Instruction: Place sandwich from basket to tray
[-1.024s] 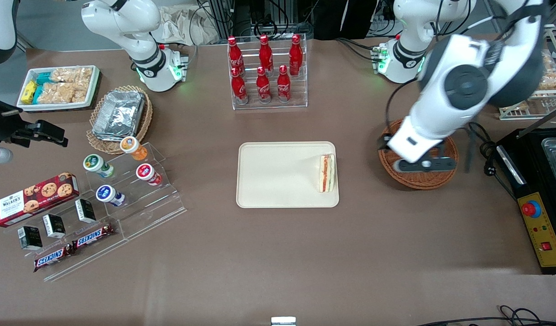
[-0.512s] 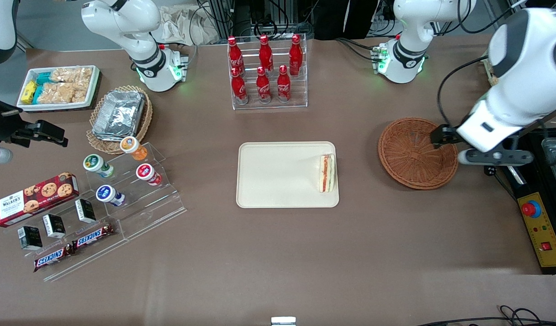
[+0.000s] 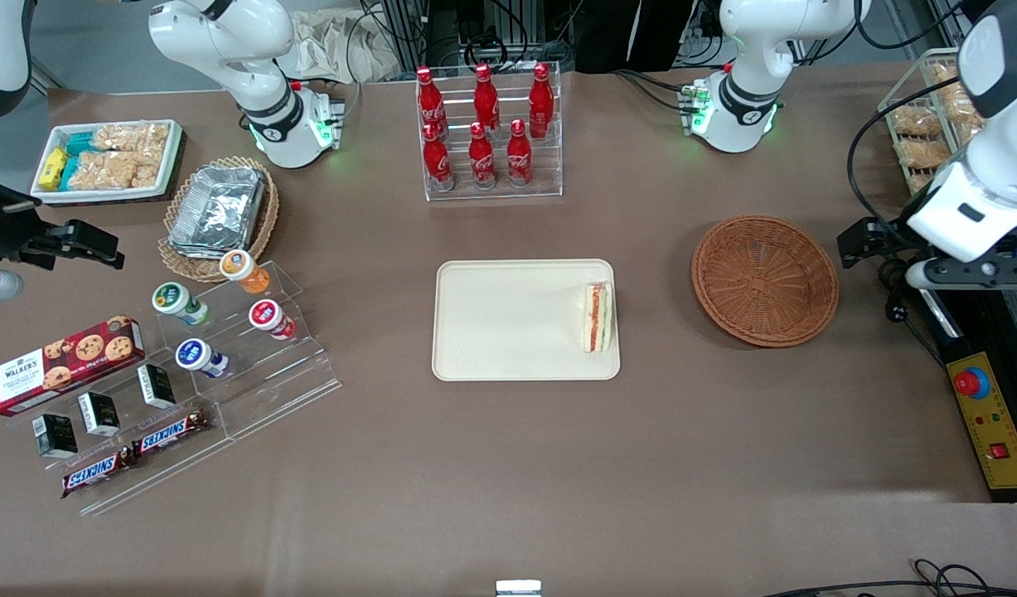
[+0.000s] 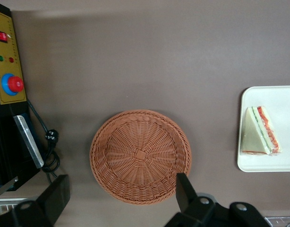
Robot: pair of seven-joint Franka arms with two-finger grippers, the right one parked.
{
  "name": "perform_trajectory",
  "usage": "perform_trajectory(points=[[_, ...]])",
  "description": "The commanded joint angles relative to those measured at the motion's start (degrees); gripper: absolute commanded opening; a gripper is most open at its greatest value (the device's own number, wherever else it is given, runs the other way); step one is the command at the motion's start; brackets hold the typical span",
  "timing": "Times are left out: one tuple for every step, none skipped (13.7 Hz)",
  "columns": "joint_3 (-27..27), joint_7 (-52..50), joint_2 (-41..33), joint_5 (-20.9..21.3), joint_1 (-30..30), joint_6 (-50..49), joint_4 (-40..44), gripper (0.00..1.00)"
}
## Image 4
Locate triangular sandwich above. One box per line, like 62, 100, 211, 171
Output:
240, 105, 282, 156

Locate black power plug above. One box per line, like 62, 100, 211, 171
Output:
45, 129, 60, 144

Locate red round knob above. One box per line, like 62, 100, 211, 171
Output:
0, 73, 25, 96

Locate black power cable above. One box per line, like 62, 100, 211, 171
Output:
26, 98, 60, 184

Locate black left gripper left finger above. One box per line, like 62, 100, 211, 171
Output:
8, 174, 71, 227

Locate cream rectangular tray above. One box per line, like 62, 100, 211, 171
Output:
237, 85, 290, 173

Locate clear acrylic bottle rack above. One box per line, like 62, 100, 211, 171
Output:
264, 215, 290, 227

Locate round brown wicker basket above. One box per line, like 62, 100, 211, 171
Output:
89, 109, 192, 205

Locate silver sealer bar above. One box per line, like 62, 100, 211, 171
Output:
13, 115, 45, 169

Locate white wire rack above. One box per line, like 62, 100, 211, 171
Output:
0, 197, 39, 215

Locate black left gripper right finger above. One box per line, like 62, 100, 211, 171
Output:
164, 172, 271, 227

